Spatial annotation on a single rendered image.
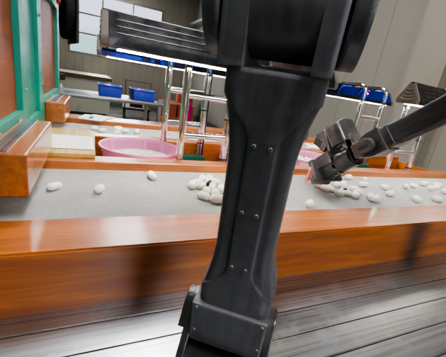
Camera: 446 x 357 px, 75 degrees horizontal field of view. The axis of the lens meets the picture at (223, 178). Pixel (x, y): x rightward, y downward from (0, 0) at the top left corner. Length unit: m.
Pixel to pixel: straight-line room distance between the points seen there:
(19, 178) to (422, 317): 0.71
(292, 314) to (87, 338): 0.30
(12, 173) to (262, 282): 0.41
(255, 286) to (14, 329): 0.34
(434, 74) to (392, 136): 2.19
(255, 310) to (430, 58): 2.84
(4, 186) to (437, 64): 2.85
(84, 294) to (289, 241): 0.35
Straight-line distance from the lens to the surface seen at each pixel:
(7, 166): 0.53
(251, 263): 0.23
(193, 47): 0.71
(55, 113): 1.20
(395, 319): 0.63
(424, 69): 3.00
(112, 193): 0.69
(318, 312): 0.55
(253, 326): 0.27
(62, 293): 0.48
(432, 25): 3.09
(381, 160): 1.90
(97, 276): 0.47
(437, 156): 3.00
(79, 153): 0.86
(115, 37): 0.67
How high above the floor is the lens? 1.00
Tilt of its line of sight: 17 degrees down
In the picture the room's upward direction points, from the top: 9 degrees clockwise
